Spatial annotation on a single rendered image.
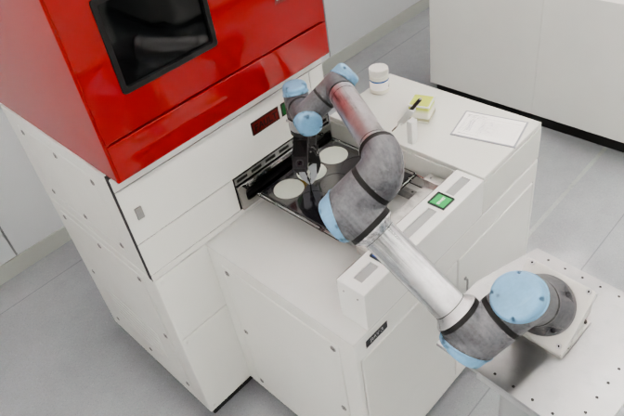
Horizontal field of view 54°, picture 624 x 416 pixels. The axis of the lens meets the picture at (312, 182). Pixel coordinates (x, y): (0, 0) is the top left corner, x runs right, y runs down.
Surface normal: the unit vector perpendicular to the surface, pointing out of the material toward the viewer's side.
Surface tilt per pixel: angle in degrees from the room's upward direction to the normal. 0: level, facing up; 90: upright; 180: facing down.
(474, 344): 62
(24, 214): 90
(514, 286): 34
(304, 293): 0
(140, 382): 0
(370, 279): 0
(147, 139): 90
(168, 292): 90
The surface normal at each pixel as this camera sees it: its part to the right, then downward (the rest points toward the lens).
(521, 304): -0.48, -0.33
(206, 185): 0.72, 0.36
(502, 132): -0.13, -0.77
